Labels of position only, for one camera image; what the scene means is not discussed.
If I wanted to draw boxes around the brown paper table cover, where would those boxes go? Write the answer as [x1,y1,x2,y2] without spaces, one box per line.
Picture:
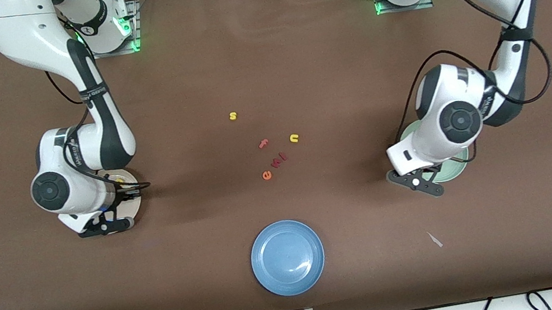
[0,0,552,310]

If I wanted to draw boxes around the pale green plate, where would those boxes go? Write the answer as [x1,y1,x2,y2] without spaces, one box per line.
[397,112,475,190]

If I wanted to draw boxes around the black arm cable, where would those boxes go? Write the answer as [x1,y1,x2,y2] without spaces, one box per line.
[371,0,552,148]
[44,56,153,204]

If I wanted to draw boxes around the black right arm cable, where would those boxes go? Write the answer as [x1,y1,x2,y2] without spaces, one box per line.
[44,56,153,204]

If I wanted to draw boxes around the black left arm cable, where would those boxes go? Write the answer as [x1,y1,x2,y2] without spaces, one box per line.
[371,0,552,148]

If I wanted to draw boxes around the beige brown plate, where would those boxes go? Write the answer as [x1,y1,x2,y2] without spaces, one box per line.
[100,166,147,233]

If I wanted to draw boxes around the blue plate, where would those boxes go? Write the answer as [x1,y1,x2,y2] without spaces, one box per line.
[245,214,331,302]

